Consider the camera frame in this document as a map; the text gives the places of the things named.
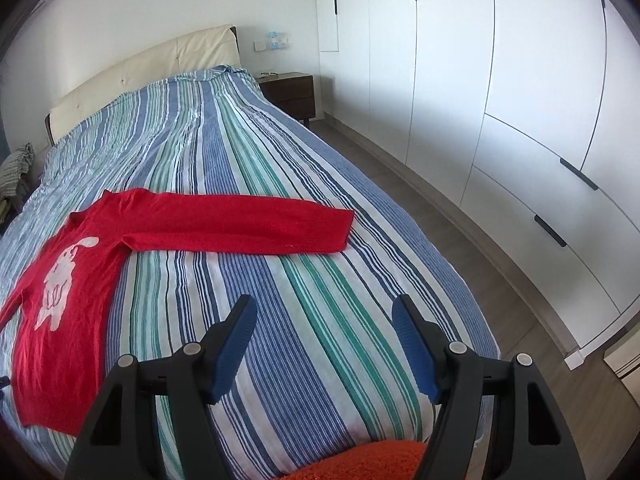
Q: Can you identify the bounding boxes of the white wardrobe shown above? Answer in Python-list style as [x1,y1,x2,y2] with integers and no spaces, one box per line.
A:
[313,0,640,357]

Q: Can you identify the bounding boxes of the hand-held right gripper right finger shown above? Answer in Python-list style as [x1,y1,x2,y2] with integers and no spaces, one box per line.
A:
[391,294,586,480]

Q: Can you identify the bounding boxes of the bed with striped duvet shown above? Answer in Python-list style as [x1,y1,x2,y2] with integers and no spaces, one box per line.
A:
[0,66,501,480]

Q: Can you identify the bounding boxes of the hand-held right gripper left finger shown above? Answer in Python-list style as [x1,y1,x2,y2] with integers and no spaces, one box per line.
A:
[65,294,258,480]

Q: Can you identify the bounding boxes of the black drawer handle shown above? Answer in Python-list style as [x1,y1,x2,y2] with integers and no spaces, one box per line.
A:
[533,214,568,248]
[559,158,600,191]

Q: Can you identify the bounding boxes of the checkered cloth pile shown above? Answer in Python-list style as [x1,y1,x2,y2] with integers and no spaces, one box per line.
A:
[0,142,36,202]

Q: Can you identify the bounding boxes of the person's orange pants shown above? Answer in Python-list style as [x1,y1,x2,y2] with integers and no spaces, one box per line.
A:
[272,440,431,480]

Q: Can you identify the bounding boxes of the white wall socket panel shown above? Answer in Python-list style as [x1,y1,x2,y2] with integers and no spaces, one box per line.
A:
[253,32,291,53]

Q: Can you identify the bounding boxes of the red sweater with white print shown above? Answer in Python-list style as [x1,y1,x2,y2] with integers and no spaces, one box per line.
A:
[0,188,356,436]

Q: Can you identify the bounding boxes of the dark wooden nightstand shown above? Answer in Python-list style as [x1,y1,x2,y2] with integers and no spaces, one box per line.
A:
[256,72,316,122]

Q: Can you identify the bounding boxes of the cream padded headboard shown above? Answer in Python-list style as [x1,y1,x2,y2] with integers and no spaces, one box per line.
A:
[44,24,244,147]

